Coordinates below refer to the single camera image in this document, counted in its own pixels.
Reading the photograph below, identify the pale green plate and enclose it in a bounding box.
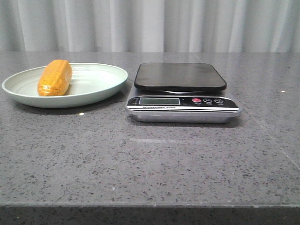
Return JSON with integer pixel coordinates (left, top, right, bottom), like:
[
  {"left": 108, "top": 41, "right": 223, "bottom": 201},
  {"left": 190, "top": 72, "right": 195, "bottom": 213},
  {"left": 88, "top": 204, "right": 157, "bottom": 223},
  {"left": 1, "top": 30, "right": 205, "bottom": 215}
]
[{"left": 2, "top": 63, "right": 128, "bottom": 108}]

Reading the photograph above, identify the orange corn cob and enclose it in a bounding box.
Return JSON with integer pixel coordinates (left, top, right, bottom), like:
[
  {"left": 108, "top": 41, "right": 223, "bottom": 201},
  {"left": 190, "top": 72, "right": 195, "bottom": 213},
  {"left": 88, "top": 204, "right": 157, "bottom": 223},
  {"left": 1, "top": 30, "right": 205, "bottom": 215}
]
[{"left": 37, "top": 60, "right": 72, "bottom": 97}]

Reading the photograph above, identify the white curtain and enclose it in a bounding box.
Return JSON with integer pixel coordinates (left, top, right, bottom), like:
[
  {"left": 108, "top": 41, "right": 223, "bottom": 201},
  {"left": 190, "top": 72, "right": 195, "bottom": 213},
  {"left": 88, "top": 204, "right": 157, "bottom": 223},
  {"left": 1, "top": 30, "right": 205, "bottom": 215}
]
[{"left": 0, "top": 0, "right": 300, "bottom": 53}]

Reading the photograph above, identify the black silver kitchen scale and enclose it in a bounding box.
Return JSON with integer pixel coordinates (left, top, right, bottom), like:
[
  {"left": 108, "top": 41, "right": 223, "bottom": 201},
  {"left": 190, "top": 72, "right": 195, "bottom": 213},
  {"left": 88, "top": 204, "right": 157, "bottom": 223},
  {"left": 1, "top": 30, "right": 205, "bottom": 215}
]
[{"left": 126, "top": 62, "right": 242, "bottom": 124}]

